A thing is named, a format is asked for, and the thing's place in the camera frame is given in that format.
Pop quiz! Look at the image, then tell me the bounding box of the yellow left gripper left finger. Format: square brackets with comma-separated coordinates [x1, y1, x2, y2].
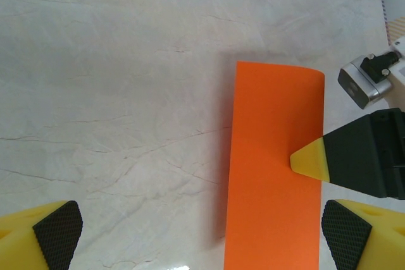
[0, 200, 84, 270]

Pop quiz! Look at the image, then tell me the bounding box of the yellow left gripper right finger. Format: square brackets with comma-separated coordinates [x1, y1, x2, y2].
[321, 199, 405, 270]

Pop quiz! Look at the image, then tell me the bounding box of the orange paper sheet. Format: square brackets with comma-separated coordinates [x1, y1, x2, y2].
[223, 61, 326, 270]

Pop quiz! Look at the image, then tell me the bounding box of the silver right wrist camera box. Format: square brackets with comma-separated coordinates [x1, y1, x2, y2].
[337, 51, 401, 110]

